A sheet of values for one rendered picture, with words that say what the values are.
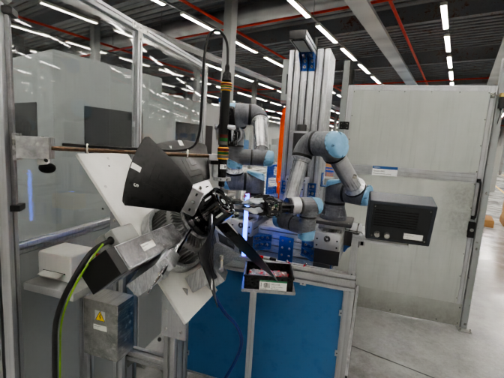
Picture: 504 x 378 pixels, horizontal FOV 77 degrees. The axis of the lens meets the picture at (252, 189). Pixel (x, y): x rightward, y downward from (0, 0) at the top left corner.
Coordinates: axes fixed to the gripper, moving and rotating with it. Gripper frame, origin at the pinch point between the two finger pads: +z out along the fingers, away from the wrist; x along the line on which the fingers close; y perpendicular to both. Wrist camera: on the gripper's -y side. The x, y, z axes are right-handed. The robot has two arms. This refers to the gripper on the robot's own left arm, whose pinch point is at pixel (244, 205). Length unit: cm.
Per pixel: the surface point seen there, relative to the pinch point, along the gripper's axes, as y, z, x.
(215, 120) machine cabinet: -452, -90, -17
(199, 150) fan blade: -10.7, 17.9, -20.5
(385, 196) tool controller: 14, -60, -8
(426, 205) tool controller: 27, -69, -7
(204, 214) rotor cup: 16.7, 20.2, -2.1
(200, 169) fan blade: -0.7, 19.0, -14.3
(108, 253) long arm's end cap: 39, 49, 0
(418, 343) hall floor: -29, -163, 122
